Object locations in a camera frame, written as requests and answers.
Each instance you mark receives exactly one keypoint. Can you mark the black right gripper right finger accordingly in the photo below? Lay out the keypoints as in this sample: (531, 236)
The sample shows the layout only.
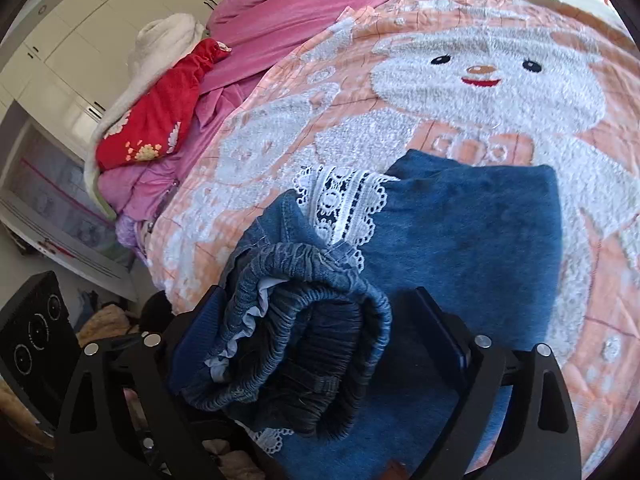
(513, 419)

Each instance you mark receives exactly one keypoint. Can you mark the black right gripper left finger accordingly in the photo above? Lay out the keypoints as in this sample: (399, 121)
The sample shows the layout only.
(180, 442)

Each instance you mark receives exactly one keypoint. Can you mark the blue denim pants lace trim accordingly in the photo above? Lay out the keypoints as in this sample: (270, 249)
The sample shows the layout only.
(321, 335)

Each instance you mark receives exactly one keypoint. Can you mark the white door hello kitty curtain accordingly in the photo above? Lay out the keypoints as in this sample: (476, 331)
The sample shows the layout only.
(44, 201)

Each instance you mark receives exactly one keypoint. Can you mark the red floral garment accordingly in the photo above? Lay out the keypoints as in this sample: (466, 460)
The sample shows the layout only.
(157, 124)

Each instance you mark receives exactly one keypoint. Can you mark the white wardrobe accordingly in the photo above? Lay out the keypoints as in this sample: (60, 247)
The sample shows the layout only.
(69, 61)

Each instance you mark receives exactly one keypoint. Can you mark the cream fleece blanket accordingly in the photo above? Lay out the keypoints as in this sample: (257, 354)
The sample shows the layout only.
(159, 45)

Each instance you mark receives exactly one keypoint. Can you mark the pink bear pattern blanket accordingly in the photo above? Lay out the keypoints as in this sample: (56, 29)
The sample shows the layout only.
(483, 82)

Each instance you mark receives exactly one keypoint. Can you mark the pink quilt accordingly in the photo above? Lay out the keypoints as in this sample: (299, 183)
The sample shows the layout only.
(259, 33)

